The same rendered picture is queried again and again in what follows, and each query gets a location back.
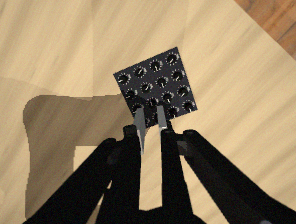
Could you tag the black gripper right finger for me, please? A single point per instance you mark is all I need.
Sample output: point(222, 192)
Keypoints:
point(239, 199)

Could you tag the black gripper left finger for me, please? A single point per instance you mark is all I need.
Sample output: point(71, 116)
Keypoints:
point(76, 199)

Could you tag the black knob box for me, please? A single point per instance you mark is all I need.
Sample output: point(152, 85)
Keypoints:
point(159, 80)

